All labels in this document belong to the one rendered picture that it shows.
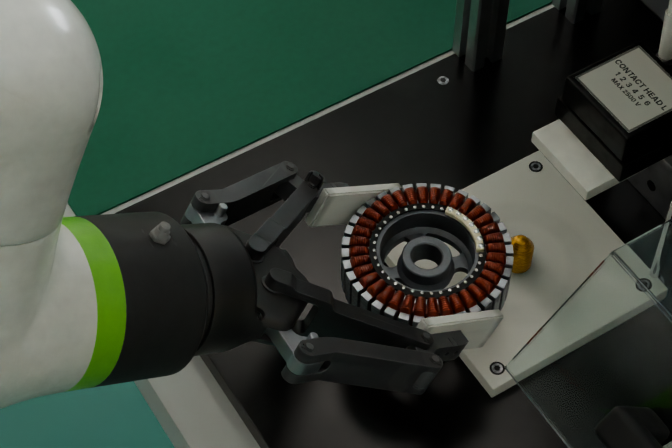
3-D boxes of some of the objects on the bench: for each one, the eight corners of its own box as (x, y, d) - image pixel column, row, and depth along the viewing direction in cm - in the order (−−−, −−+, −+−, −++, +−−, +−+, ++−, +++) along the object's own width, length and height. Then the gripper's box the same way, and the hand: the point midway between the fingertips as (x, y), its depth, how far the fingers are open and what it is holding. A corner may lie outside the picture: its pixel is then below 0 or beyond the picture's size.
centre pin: (514, 277, 102) (518, 255, 100) (498, 258, 103) (501, 236, 101) (536, 265, 103) (541, 243, 101) (520, 246, 104) (524, 224, 102)
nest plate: (491, 398, 97) (493, 389, 96) (370, 244, 105) (370, 234, 104) (665, 300, 102) (668, 290, 101) (537, 159, 110) (539, 149, 109)
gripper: (57, 199, 90) (325, 185, 105) (239, 498, 78) (513, 434, 93) (99, 106, 86) (372, 105, 101) (298, 406, 74) (574, 354, 89)
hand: (419, 264), depth 95 cm, fingers closed on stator, 11 cm apart
